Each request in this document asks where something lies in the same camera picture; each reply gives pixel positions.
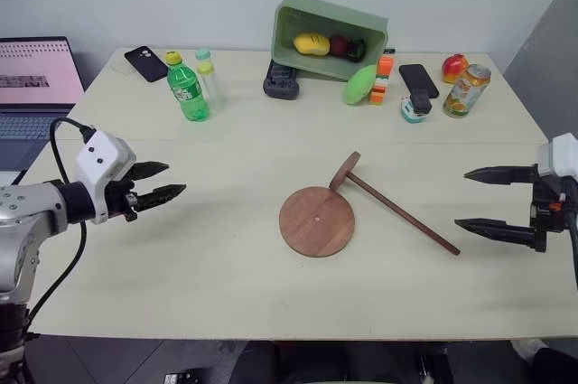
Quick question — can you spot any dark grey battery charger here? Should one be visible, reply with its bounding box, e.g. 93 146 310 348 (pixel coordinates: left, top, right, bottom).
262 59 302 101

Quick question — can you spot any dark green toy fruit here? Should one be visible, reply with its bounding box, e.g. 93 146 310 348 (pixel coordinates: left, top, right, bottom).
346 37 368 63

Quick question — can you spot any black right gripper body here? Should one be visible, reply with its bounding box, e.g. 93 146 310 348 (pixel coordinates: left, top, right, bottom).
529 164 578 254

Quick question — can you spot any black phone with camera rings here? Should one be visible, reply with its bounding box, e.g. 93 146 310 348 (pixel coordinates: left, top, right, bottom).
123 44 170 84

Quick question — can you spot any white shoe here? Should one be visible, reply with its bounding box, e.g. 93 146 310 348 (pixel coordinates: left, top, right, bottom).
510 337 550 364

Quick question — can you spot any clear bottle yellow-green cap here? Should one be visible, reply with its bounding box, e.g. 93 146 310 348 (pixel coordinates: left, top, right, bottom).
196 61 228 112

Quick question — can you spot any red toy fruit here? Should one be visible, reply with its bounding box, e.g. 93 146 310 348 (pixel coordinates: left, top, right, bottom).
328 33 350 58

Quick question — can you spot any green soda bottle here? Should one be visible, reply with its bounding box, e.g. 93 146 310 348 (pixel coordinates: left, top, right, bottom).
163 51 212 123

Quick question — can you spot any yellow toy mango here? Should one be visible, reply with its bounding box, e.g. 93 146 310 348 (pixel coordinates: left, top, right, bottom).
293 32 331 57

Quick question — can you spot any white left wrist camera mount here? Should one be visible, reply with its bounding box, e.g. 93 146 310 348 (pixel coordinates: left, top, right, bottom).
73 129 137 225

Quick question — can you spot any wooden rod with small disc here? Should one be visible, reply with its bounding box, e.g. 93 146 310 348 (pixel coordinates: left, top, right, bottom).
328 150 462 258

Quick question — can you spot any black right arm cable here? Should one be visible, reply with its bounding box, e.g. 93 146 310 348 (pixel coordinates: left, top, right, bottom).
565 213 578 291

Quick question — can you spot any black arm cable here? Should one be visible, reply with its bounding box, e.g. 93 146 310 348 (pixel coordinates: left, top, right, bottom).
565 213 578 291
22 117 98 336

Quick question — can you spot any orange white green block stack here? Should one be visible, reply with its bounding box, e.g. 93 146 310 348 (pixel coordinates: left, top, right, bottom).
368 55 394 106

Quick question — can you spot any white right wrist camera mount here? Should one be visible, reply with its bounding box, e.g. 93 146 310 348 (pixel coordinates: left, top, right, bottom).
536 132 578 179

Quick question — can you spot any light green plastic basin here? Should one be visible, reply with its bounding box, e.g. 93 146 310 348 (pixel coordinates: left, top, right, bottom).
269 0 390 83

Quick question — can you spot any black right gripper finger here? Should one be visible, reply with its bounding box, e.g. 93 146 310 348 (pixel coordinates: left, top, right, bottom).
463 165 539 187
453 217 541 248

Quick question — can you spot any orange juice can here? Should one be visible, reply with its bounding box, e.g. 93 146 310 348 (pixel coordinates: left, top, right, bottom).
442 63 492 120

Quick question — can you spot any green oval toy fruit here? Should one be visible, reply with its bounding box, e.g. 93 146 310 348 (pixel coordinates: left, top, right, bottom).
343 63 378 107

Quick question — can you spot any red yellow toy peach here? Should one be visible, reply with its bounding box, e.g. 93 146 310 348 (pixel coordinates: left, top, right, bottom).
441 52 471 85

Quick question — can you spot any black smartphone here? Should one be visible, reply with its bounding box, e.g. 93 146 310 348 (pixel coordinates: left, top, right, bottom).
397 63 441 100

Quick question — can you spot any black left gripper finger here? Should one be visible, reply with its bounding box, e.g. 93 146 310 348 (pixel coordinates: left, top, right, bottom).
133 159 171 182
135 183 188 214

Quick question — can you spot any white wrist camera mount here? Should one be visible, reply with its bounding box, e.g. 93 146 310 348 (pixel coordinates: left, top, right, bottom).
536 132 578 179
73 129 137 225

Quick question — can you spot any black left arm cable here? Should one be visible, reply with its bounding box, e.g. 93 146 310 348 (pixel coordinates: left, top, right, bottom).
22 117 98 336

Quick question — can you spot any laptop with pink screen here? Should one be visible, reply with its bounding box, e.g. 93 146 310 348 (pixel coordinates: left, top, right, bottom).
0 36 88 173

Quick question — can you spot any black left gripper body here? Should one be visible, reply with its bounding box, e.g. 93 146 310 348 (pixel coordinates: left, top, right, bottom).
106 165 140 223

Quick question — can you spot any round wooden disc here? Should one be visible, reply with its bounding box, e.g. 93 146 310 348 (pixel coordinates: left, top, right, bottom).
278 185 357 259

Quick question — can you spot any white teal small device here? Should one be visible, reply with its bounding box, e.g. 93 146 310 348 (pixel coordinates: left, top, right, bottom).
398 96 429 125

